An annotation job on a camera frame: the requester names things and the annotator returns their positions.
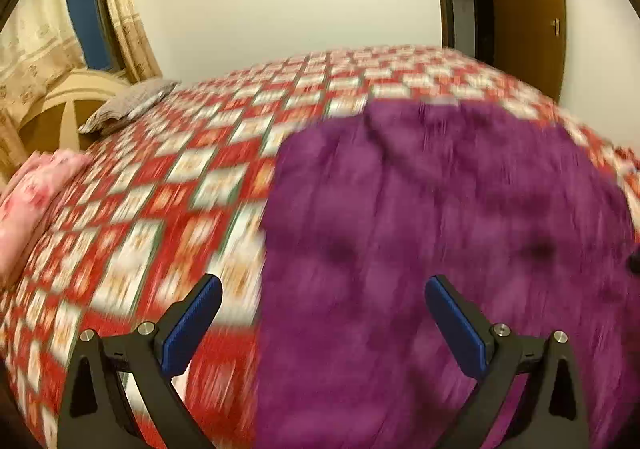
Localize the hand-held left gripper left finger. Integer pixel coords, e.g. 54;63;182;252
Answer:
56;274;223;449

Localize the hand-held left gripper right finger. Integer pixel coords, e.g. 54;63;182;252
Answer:
424;274;591;449

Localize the purple hooded puffer jacket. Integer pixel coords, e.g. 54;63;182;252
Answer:
252;99;640;449

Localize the red checkered cartoon bedspread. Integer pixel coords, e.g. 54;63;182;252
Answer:
0;45;640;449

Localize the pink floral pillow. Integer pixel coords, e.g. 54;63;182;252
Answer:
0;150;94;291

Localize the striped grey pillow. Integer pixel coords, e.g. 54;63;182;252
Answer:
77;79;182;135

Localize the brown wooden door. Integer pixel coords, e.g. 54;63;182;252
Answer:
487;0;569;102

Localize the cream wooden headboard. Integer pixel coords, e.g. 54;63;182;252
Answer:
15;69;134;152

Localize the narrow beige floral curtain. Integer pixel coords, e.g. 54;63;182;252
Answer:
97;0;164;86

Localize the window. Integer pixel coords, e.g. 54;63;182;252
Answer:
60;0;117;72

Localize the wide beige floral curtain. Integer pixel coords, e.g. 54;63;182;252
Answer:
0;0;89;180

